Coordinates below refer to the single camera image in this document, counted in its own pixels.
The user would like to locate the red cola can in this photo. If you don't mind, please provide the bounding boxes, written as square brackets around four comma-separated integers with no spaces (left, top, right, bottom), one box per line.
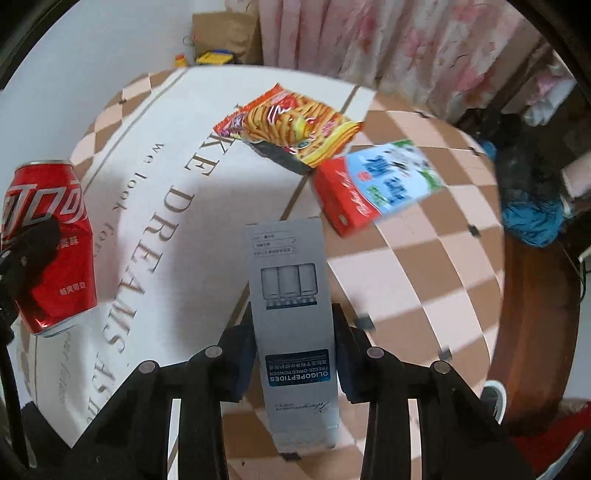
[1,160,97,337]

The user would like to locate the white skincare box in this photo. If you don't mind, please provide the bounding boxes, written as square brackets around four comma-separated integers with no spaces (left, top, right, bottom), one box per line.
[245,217,339,455]

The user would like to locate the red blue milk carton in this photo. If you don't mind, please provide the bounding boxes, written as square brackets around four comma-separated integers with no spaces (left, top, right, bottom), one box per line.
[312,140,444,238]

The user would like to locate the pink floral curtain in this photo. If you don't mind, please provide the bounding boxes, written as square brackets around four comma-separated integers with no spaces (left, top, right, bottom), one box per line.
[225,0,551,121]

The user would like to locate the brown paper bag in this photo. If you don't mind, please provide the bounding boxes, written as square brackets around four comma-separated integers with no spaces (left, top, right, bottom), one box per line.
[191,11,263,65]

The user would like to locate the blue and black clothes pile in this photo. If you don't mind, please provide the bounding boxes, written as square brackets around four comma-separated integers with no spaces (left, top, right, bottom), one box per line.
[455,108,574,248]

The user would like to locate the red bed sheet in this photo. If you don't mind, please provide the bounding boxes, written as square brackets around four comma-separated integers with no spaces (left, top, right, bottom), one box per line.
[511,399,590,478]

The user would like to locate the checkered printed tablecloth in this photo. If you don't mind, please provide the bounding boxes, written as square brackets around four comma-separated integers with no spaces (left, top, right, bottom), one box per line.
[18,67,504,479]

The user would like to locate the orange fries snack bag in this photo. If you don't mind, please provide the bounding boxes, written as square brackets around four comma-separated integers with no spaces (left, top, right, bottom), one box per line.
[213,84,362,176]

